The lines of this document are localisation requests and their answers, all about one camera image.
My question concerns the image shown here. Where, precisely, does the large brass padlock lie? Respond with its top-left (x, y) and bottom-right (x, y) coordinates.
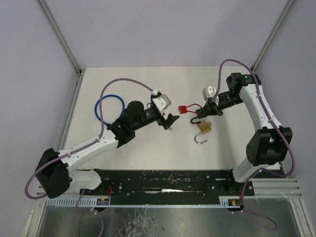
top-left (194, 120), bottom-right (212, 145)

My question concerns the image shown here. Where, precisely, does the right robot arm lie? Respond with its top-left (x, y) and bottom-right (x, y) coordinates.
top-left (197, 73), bottom-right (293, 183)

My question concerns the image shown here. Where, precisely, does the black padlock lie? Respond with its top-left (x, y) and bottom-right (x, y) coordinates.
top-left (190, 117), bottom-right (201, 124)

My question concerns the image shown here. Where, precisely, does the aluminium frame post right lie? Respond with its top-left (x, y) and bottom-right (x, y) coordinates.
top-left (251, 0), bottom-right (297, 72)

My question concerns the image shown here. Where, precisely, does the red cable padlock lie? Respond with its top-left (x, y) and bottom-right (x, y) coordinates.
top-left (178, 103), bottom-right (202, 115)

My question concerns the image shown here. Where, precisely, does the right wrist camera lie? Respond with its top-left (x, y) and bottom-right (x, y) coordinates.
top-left (202, 86), bottom-right (219, 105)

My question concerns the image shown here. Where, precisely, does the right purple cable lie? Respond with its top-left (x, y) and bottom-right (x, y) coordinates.
top-left (213, 59), bottom-right (297, 231)

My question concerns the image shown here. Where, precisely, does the blue cable lock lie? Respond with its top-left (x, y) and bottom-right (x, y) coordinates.
top-left (92, 94), bottom-right (125, 126)

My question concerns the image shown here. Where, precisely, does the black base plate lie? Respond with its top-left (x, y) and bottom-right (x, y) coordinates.
top-left (84, 169), bottom-right (254, 205)

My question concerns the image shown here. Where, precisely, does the purple cable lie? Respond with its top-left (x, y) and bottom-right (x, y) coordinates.
top-left (213, 59), bottom-right (297, 231)
top-left (24, 78), bottom-right (156, 237)

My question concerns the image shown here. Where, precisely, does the grey slotted cable duct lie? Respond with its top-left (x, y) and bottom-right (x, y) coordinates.
top-left (45, 197), bottom-right (241, 209)

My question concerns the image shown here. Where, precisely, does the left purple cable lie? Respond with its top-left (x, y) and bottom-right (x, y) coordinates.
top-left (24, 78), bottom-right (156, 237)

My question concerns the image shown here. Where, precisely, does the aluminium frame post left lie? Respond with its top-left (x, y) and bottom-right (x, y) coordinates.
top-left (37, 0), bottom-right (83, 75)

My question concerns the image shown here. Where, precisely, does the aluminium frame post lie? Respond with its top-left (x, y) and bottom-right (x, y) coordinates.
top-left (251, 0), bottom-right (297, 72)
top-left (37, 0), bottom-right (83, 75)

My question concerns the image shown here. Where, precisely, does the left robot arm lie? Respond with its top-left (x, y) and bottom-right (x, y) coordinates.
top-left (36, 101), bottom-right (179, 198)

